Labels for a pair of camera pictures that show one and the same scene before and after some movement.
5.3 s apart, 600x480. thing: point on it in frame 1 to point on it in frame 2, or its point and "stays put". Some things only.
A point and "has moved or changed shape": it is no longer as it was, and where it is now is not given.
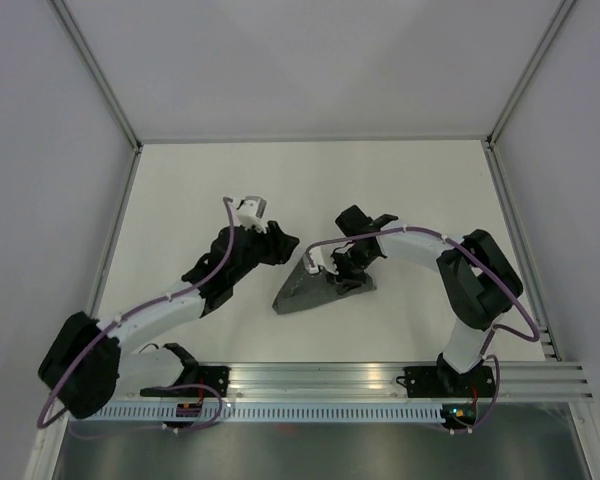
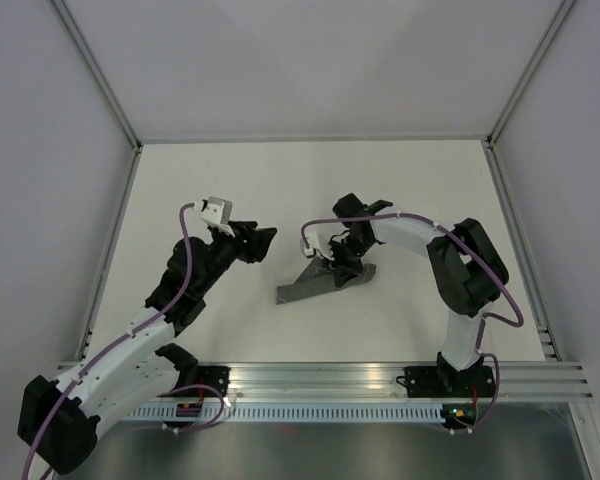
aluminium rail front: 515,380 stays put
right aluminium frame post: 517,94 stays put
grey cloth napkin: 305,289 has moved or changed shape
